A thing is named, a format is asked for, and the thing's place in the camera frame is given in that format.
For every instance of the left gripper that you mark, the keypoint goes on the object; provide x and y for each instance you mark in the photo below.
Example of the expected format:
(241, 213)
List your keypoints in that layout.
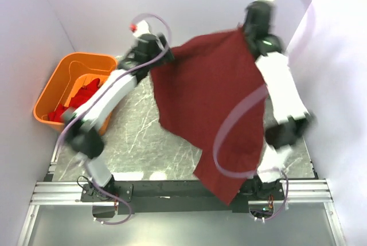
(161, 54)

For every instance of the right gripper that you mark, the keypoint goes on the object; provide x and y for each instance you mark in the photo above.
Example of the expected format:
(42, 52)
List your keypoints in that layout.
(252, 28)

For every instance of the dark red t shirt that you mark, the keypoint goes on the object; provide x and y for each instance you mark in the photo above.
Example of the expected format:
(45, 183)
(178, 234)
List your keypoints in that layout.
(195, 93)

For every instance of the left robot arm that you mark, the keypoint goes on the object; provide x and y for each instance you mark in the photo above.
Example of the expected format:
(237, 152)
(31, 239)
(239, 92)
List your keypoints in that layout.
(82, 125)

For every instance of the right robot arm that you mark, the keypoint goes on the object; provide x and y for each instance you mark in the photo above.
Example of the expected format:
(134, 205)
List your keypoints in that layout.
(292, 117)

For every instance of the bright red shirt in basket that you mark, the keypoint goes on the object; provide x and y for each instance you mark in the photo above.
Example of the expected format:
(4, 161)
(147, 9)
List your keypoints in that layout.
(83, 90)

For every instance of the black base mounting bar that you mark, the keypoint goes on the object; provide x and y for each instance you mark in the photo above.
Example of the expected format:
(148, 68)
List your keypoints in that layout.
(179, 196)

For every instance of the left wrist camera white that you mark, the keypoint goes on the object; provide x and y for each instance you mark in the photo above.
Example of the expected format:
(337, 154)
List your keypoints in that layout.
(139, 29)

